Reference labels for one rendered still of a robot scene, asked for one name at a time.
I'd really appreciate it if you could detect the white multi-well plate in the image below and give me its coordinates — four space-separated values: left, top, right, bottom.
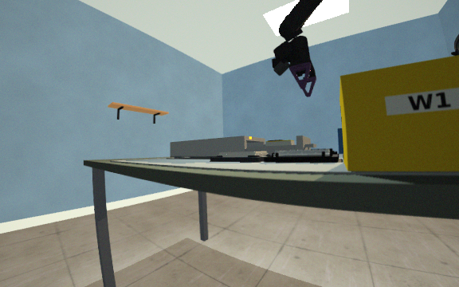
219 151 268 157
273 149 330 157

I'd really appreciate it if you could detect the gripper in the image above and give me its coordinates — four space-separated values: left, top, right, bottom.
288 48 316 97

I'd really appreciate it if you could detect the yellow box labelled w1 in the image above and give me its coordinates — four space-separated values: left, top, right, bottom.
339 55 459 171

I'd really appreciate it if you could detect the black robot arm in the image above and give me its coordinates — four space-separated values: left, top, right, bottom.
272 0 459 76

